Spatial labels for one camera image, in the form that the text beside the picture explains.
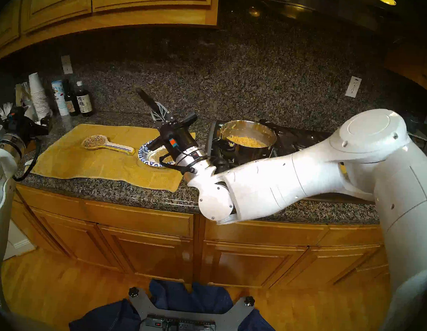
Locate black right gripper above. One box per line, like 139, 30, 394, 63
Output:
147, 101, 203, 164

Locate cooked oatmeal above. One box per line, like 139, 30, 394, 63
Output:
226, 135, 268, 149

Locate small dark glass bottle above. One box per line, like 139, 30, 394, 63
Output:
61, 79, 82, 117

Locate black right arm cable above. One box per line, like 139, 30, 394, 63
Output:
158, 146, 202, 176

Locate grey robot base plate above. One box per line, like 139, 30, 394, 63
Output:
126, 286, 256, 331

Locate white salt canister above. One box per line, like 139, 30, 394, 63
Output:
49, 80, 72, 117

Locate stainless gas cooktop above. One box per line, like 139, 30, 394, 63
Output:
202, 119, 382, 205

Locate dark blue cloth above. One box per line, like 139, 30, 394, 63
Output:
68, 274, 339, 331

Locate yellow cloth towel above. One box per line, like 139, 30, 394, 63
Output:
30, 121, 196, 194

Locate black handled serving spoon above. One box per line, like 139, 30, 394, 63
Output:
132, 88, 168, 153

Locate wooden upper cabinet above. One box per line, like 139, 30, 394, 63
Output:
381, 37, 427, 105
0, 0, 219, 79

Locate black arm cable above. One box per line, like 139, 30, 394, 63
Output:
13, 135, 42, 184
158, 146, 202, 176

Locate colourful ceramic spoon rest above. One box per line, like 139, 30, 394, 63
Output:
81, 134, 136, 156

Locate white wall outlet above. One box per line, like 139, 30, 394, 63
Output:
345, 76, 362, 98
60, 54, 75, 75

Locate stainless steel pot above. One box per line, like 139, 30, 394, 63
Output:
213, 118, 278, 168

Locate wooden base cabinets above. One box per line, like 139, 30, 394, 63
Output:
7, 173, 399, 298

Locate black power strip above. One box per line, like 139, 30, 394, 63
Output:
145, 316, 217, 331

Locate steel range hood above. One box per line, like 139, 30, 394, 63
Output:
220, 0, 400, 34

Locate soy sauce bottle white cap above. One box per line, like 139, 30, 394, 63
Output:
74, 80, 96, 117

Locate blue white patterned paper bowl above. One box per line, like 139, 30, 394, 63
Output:
137, 138, 181, 169

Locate stack of white paper cups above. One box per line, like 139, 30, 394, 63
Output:
25, 72, 56, 122

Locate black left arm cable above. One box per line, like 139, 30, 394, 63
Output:
13, 135, 42, 184

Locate wooden stirrer bundle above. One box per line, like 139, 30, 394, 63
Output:
14, 82, 33, 107

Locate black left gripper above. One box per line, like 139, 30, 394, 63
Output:
3, 106, 53, 140

